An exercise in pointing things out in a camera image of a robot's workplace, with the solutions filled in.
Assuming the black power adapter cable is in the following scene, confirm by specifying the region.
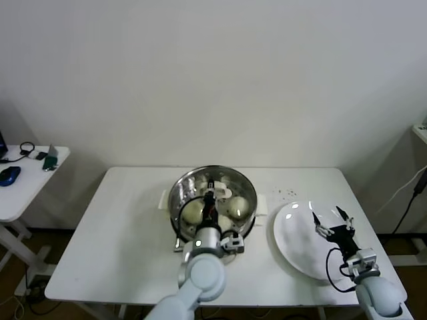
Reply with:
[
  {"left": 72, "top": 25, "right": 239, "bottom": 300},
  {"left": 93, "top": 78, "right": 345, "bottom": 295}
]
[{"left": 393, "top": 173, "right": 427, "bottom": 234}]

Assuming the white steamed baozi bun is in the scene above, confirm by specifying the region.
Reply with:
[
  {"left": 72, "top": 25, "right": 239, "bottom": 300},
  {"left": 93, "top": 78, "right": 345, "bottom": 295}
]
[
  {"left": 181, "top": 203, "right": 204, "bottom": 226},
  {"left": 218, "top": 215, "right": 235, "bottom": 233},
  {"left": 228, "top": 197, "right": 250, "bottom": 220}
]

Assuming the large white round plate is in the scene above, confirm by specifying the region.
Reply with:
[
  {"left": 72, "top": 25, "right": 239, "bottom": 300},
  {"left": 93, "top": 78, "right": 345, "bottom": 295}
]
[{"left": 273, "top": 200, "right": 360, "bottom": 283}]

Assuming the black earphone cable loop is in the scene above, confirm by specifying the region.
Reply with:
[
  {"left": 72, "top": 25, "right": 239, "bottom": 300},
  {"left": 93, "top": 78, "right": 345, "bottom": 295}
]
[{"left": 19, "top": 141, "right": 37, "bottom": 157}]

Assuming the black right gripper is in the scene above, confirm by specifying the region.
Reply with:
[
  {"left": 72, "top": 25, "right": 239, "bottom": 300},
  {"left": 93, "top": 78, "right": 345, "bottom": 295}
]
[{"left": 312, "top": 205, "right": 360, "bottom": 259}]

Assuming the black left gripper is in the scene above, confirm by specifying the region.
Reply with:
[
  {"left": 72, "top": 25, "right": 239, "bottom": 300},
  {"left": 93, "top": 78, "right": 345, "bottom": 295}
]
[{"left": 199, "top": 179, "right": 220, "bottom": 230}]

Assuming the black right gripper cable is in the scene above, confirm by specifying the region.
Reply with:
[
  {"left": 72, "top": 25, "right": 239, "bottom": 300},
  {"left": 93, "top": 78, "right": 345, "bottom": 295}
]
[{"left": 325, "top": 247, "right": 358, "bottom": 293}]

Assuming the blue computer mouse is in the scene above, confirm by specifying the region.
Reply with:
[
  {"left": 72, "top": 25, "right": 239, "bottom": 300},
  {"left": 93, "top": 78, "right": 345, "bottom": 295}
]
[{"left": 0, "top": 165, "right": 21, "bottom": 187}]

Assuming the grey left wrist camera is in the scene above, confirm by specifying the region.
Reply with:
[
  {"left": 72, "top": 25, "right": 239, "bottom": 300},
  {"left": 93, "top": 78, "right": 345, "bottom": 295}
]
[{"left": 220, "top": 234, "right": 245, "bottom": 255}]

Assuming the stainless steel steamer basket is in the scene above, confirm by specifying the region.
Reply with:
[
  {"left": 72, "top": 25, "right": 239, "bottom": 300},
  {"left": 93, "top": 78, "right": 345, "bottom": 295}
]
[{"left": 157, "top": 165, "right": 269, "bottom": 249}]

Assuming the white wall cable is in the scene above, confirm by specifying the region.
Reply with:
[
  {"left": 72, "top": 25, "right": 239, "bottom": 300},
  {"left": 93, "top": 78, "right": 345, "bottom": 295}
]
[{"left": 373, "top": 166, "right": 427, "bottom": 217}]

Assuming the green and grey pouch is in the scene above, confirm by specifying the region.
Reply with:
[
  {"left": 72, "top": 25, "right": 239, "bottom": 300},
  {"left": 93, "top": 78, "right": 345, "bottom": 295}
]
[{"left": 42, "top": 144, "right": 60, "bottom": 172}]

